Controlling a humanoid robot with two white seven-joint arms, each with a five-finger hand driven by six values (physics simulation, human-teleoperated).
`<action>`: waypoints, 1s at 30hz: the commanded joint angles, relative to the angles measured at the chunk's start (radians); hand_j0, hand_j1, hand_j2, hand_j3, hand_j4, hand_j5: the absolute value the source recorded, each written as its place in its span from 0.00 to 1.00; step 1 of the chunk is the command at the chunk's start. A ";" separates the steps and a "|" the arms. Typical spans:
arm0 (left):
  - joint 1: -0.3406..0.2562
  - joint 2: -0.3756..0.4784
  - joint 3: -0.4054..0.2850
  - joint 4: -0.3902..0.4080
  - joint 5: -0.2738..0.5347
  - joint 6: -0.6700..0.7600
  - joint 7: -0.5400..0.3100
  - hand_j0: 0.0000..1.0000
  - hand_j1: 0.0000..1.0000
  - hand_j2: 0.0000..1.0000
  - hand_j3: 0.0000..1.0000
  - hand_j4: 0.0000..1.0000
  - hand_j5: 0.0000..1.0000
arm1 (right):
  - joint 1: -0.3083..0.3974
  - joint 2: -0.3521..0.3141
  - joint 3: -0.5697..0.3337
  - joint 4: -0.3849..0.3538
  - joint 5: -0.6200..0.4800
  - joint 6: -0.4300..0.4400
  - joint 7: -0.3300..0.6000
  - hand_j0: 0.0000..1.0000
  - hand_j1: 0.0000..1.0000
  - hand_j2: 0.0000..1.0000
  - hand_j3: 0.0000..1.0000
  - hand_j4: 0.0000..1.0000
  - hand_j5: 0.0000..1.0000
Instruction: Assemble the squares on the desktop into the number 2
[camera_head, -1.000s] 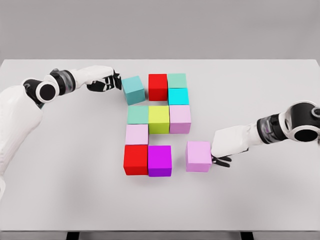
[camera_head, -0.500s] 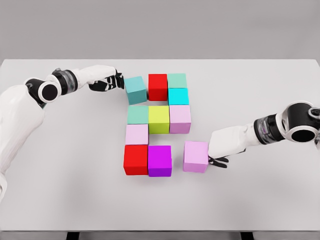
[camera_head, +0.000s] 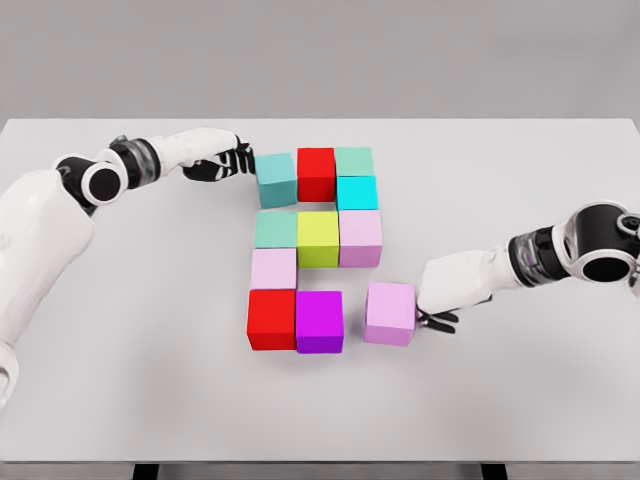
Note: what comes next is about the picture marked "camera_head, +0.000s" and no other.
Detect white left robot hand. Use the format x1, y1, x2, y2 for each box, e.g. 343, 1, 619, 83
180, 127, 257, 183

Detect magenta purple cube block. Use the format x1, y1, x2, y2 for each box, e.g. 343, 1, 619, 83
294, 290, 345, 355

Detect teal cube block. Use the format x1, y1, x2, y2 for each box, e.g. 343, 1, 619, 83
254, 152, 300, 210

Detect red cube block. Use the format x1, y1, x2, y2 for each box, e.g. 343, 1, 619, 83
246, 289, 298, 352
296, 146, 337, 203

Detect cyan cube block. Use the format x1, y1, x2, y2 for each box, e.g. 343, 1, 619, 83
335, 175, 379, 212

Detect light pink cube block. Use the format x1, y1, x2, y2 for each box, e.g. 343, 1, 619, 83
362, 281, 418, 348
338, 209, 384, 269
249, 247, 299, 292

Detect sage green cube block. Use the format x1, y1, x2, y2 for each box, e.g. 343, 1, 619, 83
334, 146, 376, 178
253, 210, 300, 251

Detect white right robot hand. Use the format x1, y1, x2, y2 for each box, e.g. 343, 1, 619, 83
414, 249, 494, 335

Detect yellow-green cube block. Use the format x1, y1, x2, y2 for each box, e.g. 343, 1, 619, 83
296, 210, 341, 270

